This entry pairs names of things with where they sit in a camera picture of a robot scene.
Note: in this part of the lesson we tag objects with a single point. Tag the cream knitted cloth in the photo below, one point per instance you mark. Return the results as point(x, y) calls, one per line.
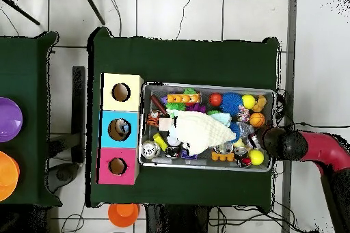
point(202, 132)

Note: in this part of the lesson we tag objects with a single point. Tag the mint knitted cloth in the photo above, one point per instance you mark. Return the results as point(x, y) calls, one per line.
point(222, 119)

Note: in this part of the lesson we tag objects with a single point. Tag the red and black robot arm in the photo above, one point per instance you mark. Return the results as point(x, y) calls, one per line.
point(289, 144)

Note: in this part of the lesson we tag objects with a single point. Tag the silver mesh bin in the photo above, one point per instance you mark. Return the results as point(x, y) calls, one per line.
point(207, 88)

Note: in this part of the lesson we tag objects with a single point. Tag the wooden box with three holes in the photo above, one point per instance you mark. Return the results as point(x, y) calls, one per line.
point(131, 132)

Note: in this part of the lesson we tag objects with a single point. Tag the plain wooden cube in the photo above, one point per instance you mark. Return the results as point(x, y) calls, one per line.
point(165, 124)

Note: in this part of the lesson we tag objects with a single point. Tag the orange toy building block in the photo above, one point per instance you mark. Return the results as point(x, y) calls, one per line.
point(183, 98)

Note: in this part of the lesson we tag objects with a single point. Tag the tiger striped plush toy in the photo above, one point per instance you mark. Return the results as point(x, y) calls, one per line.
point(153, 119)

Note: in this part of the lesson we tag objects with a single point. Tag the dark green table cloth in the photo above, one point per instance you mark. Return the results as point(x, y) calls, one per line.
point(177, 60)
point(27, 80)

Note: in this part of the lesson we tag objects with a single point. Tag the blue spiky rubber ball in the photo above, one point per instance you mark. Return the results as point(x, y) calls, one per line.
point(231, 103)

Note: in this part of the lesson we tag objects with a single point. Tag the yellow smooth ball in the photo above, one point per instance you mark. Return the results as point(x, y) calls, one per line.
point(248, 101)

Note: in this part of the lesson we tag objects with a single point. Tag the crushed red drink can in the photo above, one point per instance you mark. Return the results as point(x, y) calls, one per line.
point(242, 155)

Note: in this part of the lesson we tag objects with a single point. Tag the orange toy basketball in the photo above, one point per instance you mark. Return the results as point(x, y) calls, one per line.
point(257, 120)

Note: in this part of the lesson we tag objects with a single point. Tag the orange plastic cup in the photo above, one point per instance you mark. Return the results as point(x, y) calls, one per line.
point(123, 215)

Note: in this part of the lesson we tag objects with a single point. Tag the purple plastic plate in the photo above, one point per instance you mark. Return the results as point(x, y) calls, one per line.
point(9, 119)

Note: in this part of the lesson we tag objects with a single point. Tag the orange plastic bowl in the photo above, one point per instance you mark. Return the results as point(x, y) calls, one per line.
point(6, 175)

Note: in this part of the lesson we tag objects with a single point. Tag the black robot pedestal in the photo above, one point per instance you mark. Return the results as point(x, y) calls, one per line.
point(175, 222)

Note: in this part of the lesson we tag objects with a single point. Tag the black metal frame legs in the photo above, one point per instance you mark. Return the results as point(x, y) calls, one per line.
point(94, 9)

